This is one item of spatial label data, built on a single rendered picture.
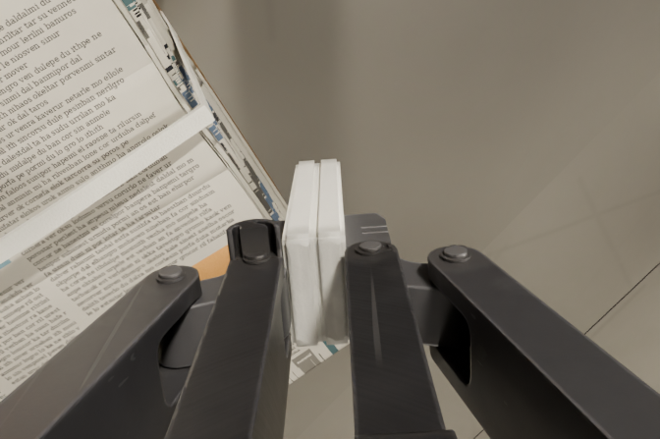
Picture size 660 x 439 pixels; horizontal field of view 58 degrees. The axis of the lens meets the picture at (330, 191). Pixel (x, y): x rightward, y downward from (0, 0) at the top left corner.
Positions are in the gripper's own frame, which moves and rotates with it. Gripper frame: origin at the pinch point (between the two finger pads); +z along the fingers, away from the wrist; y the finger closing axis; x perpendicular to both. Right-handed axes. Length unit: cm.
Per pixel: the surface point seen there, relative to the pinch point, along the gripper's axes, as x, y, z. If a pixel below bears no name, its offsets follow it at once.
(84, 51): 5.4, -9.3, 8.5
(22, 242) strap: -2.4, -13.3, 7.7
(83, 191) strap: -0.5, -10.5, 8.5
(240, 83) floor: -10, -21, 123
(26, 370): -10.3, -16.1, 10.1
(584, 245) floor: -79, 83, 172
